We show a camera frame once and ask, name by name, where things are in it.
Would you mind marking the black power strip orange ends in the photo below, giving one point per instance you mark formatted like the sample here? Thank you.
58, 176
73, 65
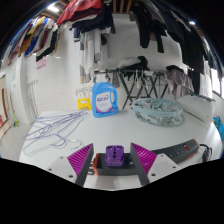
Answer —
180, 149

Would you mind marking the grey garment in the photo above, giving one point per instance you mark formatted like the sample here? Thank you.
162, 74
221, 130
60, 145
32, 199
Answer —
178, 81

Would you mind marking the blue detergent bottle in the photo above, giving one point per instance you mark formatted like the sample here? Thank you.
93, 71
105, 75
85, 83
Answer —
105, 101

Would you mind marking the white pillow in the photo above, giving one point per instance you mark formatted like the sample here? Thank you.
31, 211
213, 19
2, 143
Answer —
196, 108

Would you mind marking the yellow box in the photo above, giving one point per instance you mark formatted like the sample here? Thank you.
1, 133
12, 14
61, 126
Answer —
84, 104

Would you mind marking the ceiling light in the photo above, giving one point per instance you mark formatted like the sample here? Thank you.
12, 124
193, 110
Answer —
53, 7
192, 23

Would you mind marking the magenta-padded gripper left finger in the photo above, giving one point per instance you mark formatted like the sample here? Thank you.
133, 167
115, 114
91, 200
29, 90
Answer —
80, 158

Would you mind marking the hanging clothes row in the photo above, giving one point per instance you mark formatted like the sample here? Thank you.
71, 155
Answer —
83, 10

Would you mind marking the white and black clothes pile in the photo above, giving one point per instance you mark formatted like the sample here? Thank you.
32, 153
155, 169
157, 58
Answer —
131, 62

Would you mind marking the round pale blue peg hanger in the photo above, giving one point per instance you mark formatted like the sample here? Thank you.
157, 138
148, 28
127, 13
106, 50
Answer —
156, 111

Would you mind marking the black folding drying rack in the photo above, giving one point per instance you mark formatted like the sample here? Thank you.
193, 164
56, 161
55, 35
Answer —
146, 81

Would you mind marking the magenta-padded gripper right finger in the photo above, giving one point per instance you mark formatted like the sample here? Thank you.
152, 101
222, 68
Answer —
145, 158

